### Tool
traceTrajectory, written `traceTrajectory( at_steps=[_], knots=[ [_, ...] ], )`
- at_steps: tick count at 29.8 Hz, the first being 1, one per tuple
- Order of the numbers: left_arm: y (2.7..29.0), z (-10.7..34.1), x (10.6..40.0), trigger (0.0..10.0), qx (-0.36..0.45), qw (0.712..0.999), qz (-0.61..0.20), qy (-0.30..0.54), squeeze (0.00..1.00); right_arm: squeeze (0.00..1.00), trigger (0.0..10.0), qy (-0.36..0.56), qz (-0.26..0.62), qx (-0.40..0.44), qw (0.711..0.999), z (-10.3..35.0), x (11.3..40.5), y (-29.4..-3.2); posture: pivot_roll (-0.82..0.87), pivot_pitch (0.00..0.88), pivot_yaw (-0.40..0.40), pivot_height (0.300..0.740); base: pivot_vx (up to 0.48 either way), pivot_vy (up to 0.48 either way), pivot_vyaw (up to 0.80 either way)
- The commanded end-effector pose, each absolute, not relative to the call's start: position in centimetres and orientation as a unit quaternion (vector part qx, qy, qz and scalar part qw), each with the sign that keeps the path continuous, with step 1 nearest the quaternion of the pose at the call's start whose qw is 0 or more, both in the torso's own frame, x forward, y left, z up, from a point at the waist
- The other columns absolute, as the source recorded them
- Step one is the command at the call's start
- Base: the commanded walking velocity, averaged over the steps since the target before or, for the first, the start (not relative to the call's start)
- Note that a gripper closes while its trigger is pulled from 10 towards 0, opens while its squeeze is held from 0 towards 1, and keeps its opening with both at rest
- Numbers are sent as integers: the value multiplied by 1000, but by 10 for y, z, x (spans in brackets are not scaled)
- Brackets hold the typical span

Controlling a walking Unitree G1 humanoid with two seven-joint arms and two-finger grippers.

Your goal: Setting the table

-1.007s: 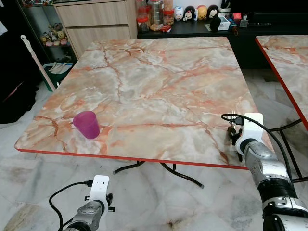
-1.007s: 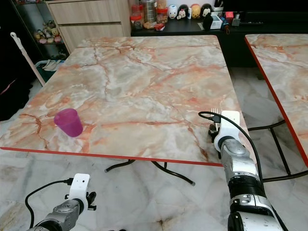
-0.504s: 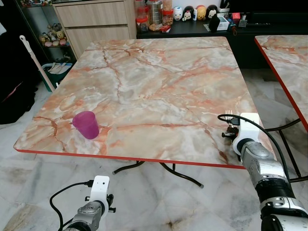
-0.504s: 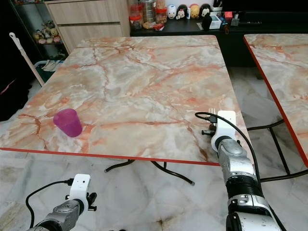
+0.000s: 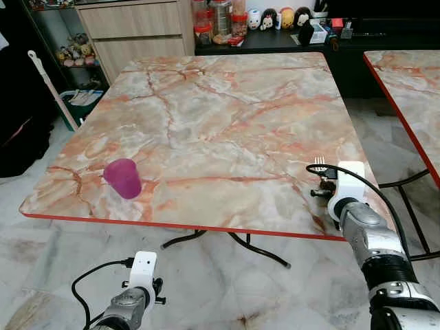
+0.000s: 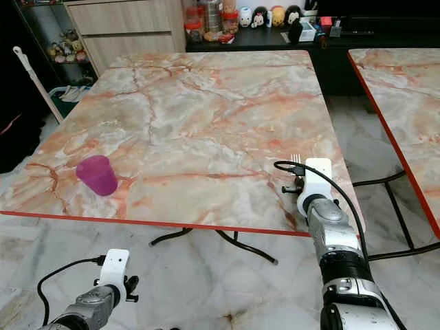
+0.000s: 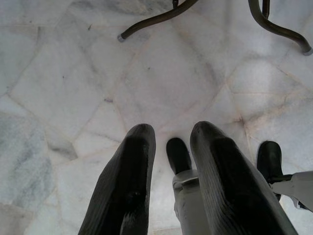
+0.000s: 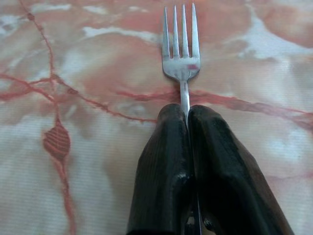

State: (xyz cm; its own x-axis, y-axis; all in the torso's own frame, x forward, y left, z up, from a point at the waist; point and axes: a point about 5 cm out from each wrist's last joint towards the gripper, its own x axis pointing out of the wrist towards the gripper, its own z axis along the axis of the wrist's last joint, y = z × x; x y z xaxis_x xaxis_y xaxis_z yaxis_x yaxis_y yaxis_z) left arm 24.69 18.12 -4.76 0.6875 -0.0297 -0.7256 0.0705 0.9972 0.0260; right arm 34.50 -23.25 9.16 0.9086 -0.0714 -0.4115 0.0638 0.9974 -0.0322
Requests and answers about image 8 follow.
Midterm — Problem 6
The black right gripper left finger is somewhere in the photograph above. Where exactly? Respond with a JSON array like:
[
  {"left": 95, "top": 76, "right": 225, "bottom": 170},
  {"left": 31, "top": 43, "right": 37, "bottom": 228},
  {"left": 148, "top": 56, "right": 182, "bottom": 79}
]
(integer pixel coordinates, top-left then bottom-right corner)
[{"left": 126, "top": 103, "right": 199, "bottom": 235}]

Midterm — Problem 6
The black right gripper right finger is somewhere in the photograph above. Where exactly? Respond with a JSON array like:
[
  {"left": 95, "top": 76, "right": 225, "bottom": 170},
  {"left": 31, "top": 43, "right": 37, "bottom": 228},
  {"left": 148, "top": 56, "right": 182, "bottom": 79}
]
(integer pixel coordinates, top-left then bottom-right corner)
[{"left": 189, "top": 104, "right": 295, "bottom": 235}]

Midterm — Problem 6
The silver metal fork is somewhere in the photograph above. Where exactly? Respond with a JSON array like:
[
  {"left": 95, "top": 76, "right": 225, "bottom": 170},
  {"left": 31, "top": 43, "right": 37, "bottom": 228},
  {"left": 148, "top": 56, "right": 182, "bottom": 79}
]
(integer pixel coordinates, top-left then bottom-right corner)
[{"left": 162, "top": 2, "right": 203, "bottom": 235}]

